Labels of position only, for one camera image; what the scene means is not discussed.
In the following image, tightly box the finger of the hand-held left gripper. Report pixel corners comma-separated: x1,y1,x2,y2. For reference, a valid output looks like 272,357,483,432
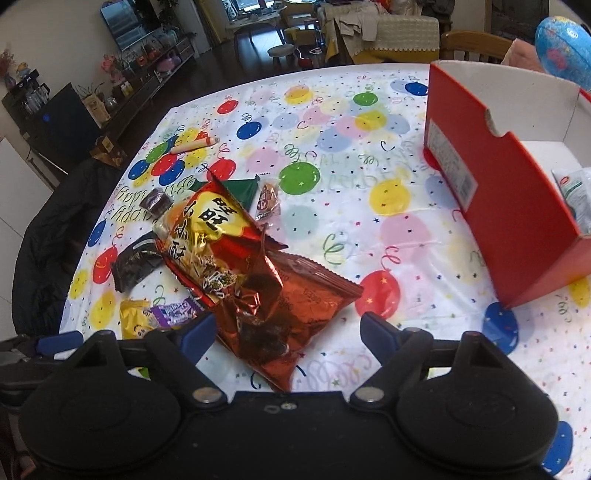
36,331,88,361

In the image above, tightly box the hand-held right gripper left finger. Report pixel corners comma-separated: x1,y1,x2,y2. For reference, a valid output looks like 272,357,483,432
83,314,228,409

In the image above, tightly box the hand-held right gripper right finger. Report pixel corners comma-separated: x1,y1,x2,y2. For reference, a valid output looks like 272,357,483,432
349,312,509,408

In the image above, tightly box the copper red snack bag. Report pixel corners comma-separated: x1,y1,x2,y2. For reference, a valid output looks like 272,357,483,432
210,231,365,393

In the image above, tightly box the brown cake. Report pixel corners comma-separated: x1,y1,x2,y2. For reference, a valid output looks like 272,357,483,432
142,188,174,217

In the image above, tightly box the green snack packet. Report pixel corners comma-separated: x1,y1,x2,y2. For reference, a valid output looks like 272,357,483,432
217,176,259,212

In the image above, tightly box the red cardboard box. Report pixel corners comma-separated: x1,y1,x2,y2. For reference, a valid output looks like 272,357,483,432
424,60,591,309

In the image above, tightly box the purple snack packet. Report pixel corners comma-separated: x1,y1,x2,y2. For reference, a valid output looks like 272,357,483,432
148,296,201,329

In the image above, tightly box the yellow snack packet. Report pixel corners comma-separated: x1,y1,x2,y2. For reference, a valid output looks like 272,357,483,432
119,299,155,340

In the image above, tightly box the black snack packet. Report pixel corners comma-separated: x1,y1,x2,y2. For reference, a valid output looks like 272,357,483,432
111,232,164,294

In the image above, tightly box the black jacket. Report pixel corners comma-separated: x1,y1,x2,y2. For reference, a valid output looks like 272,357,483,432
11,154,123,337

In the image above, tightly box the red and yellow snack bag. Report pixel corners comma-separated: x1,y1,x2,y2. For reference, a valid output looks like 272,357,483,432
159,178,289,308

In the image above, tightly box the small brown snack bar packet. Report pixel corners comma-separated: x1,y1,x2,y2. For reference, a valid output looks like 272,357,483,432
255,180,282,224

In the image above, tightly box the balloon print tablecloth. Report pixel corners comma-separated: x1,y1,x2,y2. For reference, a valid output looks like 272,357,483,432
59,62,591,476

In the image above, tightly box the sausage stick with red band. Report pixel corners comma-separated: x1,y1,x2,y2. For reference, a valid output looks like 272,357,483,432
170,135,219,155

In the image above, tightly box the cardboard box on floor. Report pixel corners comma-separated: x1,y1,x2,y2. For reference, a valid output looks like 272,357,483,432
89,136,127,169

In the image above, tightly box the black appliance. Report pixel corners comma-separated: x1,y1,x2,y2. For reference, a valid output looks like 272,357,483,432
2,83,100,174

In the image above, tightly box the white snack packet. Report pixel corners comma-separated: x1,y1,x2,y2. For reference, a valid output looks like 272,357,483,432
551,167,591,222

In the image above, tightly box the paper bag with plant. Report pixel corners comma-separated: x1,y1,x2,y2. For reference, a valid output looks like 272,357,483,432
82,90,112,123

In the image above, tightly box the dark tv cabinet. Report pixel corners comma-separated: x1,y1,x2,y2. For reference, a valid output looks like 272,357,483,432
99,34,197,134

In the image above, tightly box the pink flower bouquet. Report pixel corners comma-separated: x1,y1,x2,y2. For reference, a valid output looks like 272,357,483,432
100,54,123,81

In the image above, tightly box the sofa with cream cover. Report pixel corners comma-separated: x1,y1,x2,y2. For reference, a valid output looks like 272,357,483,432
318,0,441,65

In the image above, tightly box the wooden chair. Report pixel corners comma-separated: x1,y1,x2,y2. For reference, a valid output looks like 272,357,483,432
441,30,515,65

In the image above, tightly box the pink cloth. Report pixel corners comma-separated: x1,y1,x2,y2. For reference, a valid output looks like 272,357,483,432
501,39,546,72

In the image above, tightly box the television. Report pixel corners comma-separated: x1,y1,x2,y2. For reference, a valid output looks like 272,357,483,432
99,0,162,51

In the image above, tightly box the globe print balloon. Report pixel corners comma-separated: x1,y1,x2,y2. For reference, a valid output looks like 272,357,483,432
534,16,591,88

